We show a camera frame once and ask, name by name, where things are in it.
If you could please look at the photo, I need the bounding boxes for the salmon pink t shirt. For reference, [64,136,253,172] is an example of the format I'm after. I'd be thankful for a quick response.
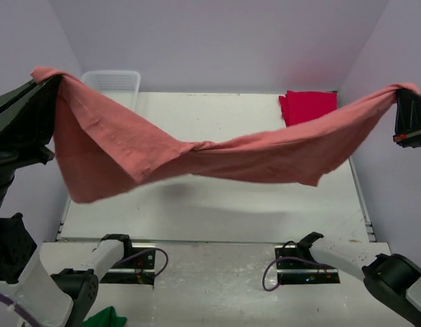
[29,66,421,204]

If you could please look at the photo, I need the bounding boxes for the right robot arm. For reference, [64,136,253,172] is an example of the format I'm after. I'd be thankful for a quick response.
[296,88,421,326]

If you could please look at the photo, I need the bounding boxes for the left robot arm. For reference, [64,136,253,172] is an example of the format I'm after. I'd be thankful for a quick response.
[0,75,134,326]

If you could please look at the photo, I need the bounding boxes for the white plastic basket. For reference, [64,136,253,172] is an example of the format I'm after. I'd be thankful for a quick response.
[80,70,141,112]

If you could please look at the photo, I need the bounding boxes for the folded red t shirt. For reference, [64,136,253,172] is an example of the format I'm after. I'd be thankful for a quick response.
[278,91,338,127]

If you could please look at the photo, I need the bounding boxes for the green cloth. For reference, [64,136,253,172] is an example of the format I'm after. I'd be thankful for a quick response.
[81,307,127,327]

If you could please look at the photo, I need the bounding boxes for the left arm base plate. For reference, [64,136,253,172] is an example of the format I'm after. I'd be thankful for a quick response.
[100,250,156,286]

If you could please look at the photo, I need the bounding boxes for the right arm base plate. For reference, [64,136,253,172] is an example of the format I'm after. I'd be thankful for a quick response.
[275,241,340,285]

